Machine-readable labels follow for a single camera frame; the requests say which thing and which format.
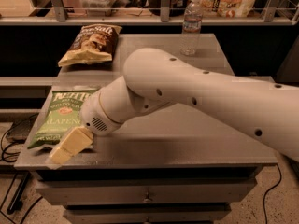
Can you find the green jalapeno chip bag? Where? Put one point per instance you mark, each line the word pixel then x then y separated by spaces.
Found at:
pixel 62 114

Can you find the upper grey drawer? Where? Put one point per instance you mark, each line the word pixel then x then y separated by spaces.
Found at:
pixel 146 191

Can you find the lower grey drawer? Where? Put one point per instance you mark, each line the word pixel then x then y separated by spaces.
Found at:
pixel 148 214

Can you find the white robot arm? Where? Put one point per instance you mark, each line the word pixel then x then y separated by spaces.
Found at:
pixel 153 79

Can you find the colourful snack bag on shelf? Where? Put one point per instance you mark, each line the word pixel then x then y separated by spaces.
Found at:
pixel 229 0

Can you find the grey drawer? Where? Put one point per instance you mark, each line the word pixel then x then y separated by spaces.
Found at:
pixel 146 191
pixel 148 214

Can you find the brown sea salt chip bag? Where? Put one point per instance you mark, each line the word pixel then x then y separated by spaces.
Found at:
pixel 94 44

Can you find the clear plastic container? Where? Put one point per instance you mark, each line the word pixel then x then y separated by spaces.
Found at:
pixel 98 7

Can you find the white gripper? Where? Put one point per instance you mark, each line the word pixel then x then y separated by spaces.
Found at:
pixel 97 113

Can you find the clear plastic water bottle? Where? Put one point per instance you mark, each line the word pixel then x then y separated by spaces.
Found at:
pixel 191 28

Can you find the metal shelf rail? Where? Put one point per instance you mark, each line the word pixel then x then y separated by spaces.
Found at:
pixel 134 12

